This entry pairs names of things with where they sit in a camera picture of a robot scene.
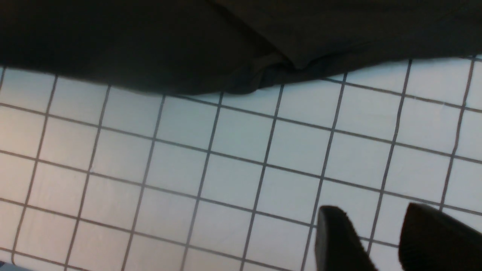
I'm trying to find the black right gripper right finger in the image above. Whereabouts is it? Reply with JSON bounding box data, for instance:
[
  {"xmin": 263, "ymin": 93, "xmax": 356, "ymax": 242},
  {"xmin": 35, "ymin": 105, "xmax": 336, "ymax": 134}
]
[{"xmin": 399, "ymin": 203, "xmax": 482, "ymax": 271}]

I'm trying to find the gray long sleeve shirt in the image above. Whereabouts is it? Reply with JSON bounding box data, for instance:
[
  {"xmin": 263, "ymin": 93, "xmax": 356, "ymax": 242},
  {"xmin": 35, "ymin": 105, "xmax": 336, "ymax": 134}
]
[{"xmin": 0, "ymin": 0, "xmax": 482, "ymax": 95}]

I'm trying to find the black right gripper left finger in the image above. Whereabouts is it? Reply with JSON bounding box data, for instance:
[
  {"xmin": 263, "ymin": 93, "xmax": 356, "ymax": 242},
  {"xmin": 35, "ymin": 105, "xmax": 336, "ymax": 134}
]
[{"xmin": 314, "ymin": 206, "xmax": 376, "ymax": 271}]

